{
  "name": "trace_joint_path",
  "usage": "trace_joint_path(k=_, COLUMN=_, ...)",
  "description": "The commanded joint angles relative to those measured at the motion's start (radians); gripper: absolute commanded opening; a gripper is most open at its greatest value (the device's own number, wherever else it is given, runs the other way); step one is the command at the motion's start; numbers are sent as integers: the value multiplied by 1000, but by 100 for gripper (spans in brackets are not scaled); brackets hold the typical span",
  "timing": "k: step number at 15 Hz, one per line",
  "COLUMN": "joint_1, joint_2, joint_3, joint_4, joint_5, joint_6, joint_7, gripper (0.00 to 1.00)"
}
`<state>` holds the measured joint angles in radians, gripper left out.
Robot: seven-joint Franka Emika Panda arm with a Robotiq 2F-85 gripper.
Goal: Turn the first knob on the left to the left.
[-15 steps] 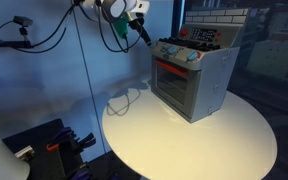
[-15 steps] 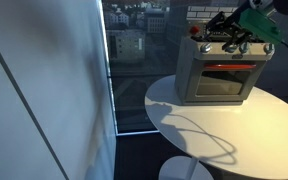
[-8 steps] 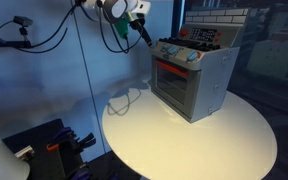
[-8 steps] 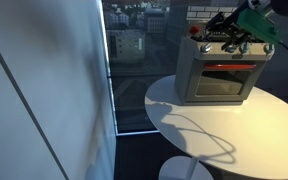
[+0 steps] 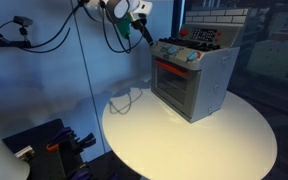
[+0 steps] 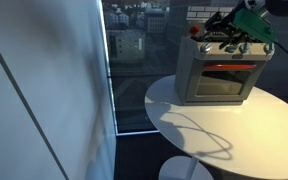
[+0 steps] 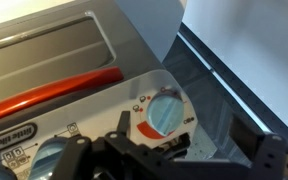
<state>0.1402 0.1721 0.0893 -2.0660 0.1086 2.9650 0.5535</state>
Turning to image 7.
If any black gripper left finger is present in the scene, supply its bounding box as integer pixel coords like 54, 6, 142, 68
48, 110, 198, 180

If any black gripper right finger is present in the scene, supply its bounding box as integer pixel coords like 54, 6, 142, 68
228, 113, 288, 180

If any grey toy oven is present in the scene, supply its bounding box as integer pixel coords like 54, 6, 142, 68
0, 0, 199, 180

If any grey oven door with window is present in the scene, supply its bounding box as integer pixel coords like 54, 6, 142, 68
0, 0, 167, 131

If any red oven door handle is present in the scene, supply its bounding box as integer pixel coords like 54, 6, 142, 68
0, 65, 125, 126

